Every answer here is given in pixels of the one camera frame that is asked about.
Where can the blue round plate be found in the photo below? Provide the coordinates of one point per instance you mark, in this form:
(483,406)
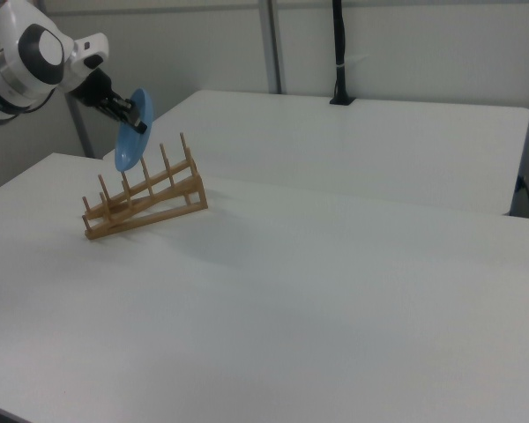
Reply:
(130,145)

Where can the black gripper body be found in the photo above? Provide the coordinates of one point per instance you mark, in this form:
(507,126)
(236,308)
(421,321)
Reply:
(94,92)

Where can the grey metal frame post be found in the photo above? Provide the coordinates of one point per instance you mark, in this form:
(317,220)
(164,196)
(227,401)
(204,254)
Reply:
(274,44)
(80,132)

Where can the wooden plate rack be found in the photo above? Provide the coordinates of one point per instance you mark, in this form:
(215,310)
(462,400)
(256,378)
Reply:
(154,207)

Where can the black pole with base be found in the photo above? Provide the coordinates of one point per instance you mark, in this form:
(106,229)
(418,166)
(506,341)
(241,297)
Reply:
(340,53)

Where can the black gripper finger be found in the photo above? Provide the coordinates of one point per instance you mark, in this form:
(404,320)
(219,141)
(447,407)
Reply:
(114,108)
(136,116)

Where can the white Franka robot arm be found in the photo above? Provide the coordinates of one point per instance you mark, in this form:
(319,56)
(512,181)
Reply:
(26,57)

